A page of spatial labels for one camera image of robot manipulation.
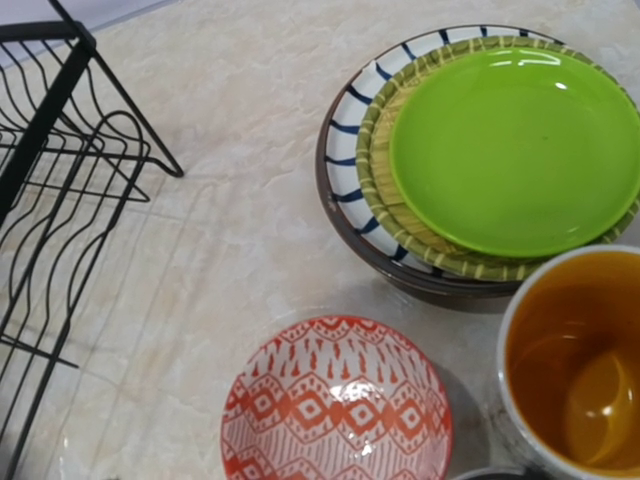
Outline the woven bamboo tray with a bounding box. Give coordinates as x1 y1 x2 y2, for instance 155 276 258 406
355 34 640 281

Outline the blue white patterned bowl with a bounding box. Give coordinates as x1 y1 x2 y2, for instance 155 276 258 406
221 316 453 479

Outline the green plate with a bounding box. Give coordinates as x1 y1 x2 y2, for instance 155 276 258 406
388 47 640 259

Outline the white calligraphy cup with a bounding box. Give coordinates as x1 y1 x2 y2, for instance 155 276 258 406
495 245 639 479

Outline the black wire dish rack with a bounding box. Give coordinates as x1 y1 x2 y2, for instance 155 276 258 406
1 2 183 479

